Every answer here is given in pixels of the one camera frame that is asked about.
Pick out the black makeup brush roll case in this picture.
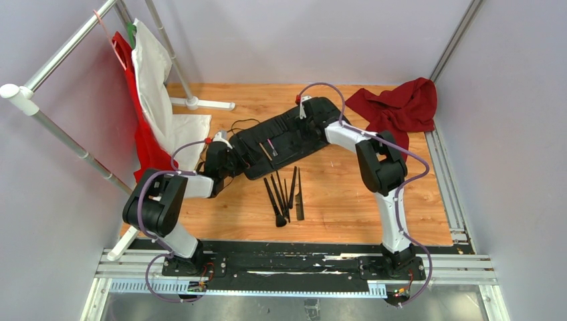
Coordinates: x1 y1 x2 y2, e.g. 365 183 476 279
229 106 329 180

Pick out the pink handle makeup brush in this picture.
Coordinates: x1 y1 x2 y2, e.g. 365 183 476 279
267 139 278 156

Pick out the black comb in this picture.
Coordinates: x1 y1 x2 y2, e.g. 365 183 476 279
296 169 305 221

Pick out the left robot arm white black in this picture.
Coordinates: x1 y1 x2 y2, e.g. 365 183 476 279
122 139 252 276

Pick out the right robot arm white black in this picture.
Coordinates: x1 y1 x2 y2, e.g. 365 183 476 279
324 113 423 279

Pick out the thin black makeup brush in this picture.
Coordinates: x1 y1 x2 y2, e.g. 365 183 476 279
270 175 290 222

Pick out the white hanging cloth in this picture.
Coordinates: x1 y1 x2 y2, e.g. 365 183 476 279
131 19 212 171

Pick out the red hanging garment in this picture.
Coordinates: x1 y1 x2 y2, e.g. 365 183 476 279
112 31 173 182

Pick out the large black powder brush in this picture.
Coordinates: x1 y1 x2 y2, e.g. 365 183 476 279
263 178 287 227

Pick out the dark red cloth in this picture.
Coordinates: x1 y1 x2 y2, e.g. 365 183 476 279
346 78 438 149

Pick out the pink hanger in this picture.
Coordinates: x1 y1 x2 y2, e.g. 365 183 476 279
93 9 126 71

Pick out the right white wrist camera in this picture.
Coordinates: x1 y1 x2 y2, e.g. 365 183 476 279
298 95 312 119

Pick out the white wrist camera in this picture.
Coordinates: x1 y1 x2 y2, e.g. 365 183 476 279
213 130 233 148
298 95 312 119

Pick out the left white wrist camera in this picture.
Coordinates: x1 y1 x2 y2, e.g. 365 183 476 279
213 130 233 148

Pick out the aluminium rail frame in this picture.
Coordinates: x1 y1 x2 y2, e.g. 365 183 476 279
82 239 509 320

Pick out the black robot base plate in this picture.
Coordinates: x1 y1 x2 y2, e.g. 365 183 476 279
142 241 433 296

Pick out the right corner aluminium post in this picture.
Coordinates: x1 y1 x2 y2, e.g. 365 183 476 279
429 0 485 83

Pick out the silver clothes rack frame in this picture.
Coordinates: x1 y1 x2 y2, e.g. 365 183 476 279
0 0 237 262

